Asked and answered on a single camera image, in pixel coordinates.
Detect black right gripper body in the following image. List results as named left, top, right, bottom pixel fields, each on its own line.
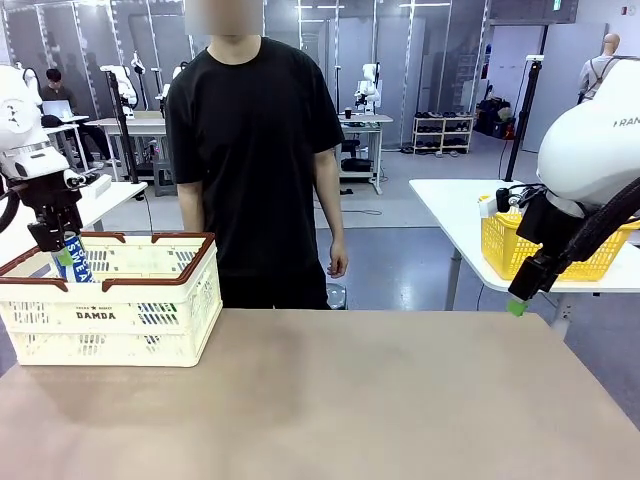
left=514, top=192, right=552, bottom=247

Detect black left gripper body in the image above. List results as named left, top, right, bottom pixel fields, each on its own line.
left=4, top=174, right=84, bottom=225

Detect blue Pocari Sweat can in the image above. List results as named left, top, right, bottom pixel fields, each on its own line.
left=51, top=231, right=97, bottom=284

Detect person's right forearm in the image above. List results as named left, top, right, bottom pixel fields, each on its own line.
left=177, top=197, right=204, bottom=234

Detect yellow plastic basket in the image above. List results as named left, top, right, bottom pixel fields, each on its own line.
left=479, top=195, right=640, bottom=282

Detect person's left hand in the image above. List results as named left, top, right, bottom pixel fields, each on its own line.
left=326, top=241, right=350, bottom=280

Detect small white desk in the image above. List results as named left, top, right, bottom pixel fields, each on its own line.
left=42, top=114, right=92, bottom=171

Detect grey metal stool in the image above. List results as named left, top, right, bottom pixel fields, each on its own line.
left=151, top=159, right=177, bottom=197

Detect black tripod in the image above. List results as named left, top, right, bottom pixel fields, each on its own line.
left=106, top=69, right=140, bottom=185

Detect seated person dark shirt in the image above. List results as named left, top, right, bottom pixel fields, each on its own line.
left=39, top=68, right=117, bottom=170

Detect pile of black bags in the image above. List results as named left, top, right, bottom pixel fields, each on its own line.
left=474, top=97, right=516, bottom=140

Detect long beige background table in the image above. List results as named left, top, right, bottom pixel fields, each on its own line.
left=97, top=110, right=169, bottom=182

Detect white shoe rack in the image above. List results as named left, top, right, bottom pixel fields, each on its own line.
left=411, top=115, right=475, bottom=155

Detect white background desk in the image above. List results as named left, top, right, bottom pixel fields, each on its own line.
left=339, top=112, right=395, bottom=195

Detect person in black clothes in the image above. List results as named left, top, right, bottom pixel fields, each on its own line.
left=164, top=0, right=347, bottom=311

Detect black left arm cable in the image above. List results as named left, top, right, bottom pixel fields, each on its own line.
left=0, top=187, right=22, bottom=235

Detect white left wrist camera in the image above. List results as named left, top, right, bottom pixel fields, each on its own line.
left=63, top=168, right=113, bottom=201

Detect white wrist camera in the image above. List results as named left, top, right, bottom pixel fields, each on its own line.
left=478, top=185, right=524, bottom=220
left=63, top=168, right=113, bottom=201

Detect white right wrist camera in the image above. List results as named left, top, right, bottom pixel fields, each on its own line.
left=478, top=185, right=524, bottom=220

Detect black right arm cable sleeve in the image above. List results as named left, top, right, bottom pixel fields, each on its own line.
left=537, top=177, right=640, bottom=294

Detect black camera stand pole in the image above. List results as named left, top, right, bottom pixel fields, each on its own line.
left=503, top=55, right=546, bottom=182

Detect cream shopping basket brown handles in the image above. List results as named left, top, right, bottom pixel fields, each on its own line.
left=0, top=230, right=224, bottom=369

